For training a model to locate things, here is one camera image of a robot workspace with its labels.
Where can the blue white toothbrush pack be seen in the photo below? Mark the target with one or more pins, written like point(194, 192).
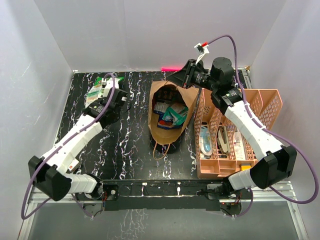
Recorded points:
point(205, 141)

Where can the yellow eraser block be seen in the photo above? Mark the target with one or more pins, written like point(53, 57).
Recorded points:
point(245, 166)

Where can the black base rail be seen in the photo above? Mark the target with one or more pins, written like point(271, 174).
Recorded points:
point(169, 194)

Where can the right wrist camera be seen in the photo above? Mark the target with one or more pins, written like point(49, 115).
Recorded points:
point(202, 49)

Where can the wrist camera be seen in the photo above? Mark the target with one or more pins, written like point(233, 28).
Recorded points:
point(202, 49)
point(106, 86)

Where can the white card packet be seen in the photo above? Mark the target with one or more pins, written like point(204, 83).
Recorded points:
point(238, 145)

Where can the beige stapler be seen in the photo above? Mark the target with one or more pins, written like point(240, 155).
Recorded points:
point(222, 140)

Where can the blue snack packet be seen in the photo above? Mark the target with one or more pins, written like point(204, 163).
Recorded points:
point(160, 108)

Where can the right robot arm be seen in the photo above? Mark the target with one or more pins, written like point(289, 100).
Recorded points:
point(275, 161)

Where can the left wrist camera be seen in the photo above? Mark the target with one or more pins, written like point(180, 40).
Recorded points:
point(106, 86)

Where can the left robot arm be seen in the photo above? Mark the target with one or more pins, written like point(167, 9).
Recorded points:
point(52, 172)

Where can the small white box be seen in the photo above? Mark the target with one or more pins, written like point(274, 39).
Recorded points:
point(73, 165)

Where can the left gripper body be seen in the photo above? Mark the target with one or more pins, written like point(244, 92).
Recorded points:
point(118, 113)

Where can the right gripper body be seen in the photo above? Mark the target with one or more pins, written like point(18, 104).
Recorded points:
point(199, 77)

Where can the green white snack bag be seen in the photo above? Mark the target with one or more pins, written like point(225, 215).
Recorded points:
point(92, 95)

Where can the pink tape strip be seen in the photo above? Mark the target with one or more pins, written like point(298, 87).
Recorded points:
point(171, 68)

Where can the dark snack packet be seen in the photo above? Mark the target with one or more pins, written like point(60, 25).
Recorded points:
point(166, 94)

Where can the pink plastic desk organizer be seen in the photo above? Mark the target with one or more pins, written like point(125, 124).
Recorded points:
point(266, 104)

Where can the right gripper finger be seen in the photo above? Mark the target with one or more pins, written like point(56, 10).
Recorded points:
point(177, 80)
point(186, 70)

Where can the brown paper bag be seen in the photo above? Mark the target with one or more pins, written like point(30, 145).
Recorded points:
point(164, 133)

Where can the teal snack packet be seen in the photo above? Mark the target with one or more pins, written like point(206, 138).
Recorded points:
point(176, 114)

